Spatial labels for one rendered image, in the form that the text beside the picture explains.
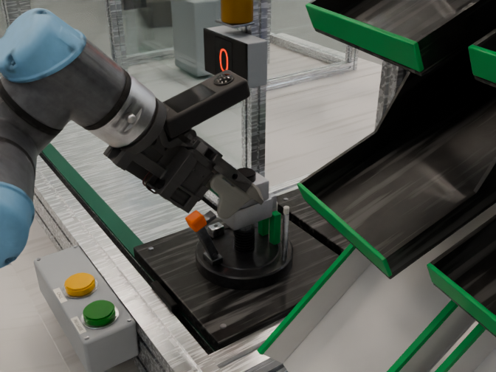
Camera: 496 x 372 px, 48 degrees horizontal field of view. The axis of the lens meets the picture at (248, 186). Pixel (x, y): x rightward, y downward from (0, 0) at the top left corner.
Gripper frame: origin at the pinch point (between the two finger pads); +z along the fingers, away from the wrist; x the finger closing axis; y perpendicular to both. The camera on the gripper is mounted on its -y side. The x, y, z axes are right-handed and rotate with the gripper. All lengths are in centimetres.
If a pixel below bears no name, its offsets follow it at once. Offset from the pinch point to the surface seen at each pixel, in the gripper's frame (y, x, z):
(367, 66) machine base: -63, -81, 92
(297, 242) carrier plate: 2.1, 1.2, 14.3
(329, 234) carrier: -1.8, 2.4, 18.1
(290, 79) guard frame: -39, -81, 66
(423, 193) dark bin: -7.5, 29.2, -11.2
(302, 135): -21, -48, 52
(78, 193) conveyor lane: 18.7, -36.7, 1.8
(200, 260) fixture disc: 12.2, -0.9, 2.0
